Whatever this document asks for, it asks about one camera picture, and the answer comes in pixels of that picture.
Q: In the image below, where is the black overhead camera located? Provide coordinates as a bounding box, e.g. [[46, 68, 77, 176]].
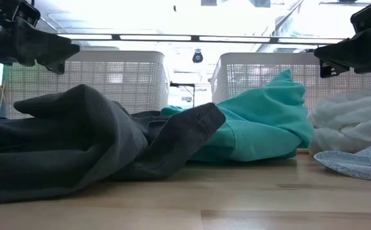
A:
[[192, 48, 204, 64]]

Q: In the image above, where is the teal garment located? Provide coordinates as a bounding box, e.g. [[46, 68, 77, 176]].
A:
[[159, 69, 314, 162]]

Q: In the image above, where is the dark grey garment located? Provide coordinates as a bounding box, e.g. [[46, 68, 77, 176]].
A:
[[0, 83, 226, 205]]

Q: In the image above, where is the white plastic laundry basket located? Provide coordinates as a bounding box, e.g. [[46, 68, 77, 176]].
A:
[[210, 52, 371, 112], [4, 50, 170, 119]]

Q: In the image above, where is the light blue patterned garment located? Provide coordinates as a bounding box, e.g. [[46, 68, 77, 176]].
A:
[[313, 137, 371, 183]]

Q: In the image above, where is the white fluffy garment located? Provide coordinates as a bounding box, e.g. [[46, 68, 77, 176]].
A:
[[307, 84, 371, 156]]

